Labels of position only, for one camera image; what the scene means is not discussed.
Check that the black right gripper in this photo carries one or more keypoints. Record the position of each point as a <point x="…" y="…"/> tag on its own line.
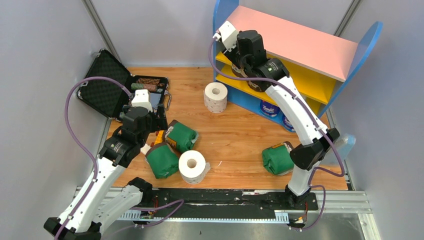
<point x="231" y="53"/>

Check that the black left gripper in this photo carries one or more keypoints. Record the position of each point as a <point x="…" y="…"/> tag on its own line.
<point x="159" y="123"/>

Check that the blue Tempo tissue pack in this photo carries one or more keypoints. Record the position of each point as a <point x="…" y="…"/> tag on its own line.
<point x="269" y="109"/>

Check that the plain green roll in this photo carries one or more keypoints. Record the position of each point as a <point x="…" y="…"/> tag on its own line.
<point x="238" y="72"/>

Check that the cream roll blue picture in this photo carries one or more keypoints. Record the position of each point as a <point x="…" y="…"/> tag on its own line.
<point x="258" y="85"/>

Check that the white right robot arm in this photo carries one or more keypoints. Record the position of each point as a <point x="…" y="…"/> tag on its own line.
<point x="315" y="138"/>

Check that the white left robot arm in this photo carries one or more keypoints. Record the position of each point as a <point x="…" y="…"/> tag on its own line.
<point x="86" y="218"/>

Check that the blue shelf with coloured boards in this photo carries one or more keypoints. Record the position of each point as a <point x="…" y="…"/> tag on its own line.
<point x="321" y="64"/>

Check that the green wrapped roll brown band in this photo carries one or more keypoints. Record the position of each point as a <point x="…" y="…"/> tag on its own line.
<point x="180" y="137"/>

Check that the white toy brick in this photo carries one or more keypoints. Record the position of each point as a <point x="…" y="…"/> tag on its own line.
<point x="144" y="149"/>

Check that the blue playing card deck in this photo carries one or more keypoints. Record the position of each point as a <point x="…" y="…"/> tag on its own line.
<point x="154" y="99"/>

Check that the plain white paper towel roll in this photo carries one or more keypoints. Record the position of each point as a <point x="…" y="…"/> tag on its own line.
<point x="215" y="97"/>

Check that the white paper towel roll front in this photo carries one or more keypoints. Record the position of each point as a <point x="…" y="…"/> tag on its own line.
<point x="193" y="167"/>

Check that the black poker chip case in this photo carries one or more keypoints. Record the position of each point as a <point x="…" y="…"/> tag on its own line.
<point x="108" y="98"/>

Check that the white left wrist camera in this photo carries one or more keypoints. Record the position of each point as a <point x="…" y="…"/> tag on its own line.
<point x="142" y="99"/>

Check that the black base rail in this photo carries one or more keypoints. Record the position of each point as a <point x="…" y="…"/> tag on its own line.
<point x="210" y="203"/>

